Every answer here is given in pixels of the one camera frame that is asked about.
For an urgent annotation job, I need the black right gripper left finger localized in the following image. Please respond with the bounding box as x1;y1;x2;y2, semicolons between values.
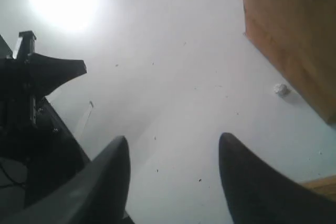
3;136;131;223

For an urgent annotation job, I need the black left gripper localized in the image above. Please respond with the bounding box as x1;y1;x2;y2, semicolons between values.
1;30;89;203

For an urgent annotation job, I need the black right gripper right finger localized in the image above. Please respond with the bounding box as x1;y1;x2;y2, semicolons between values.
218;132;335;223

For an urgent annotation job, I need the brown paper shopping bag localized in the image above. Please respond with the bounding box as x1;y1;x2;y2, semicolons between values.
243;0;335;124

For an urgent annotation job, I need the spaghetti package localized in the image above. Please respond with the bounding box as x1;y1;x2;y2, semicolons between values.
301;175;336;201

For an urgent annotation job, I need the white crumpled paper ball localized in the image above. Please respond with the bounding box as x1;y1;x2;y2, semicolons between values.
274;83;289;97

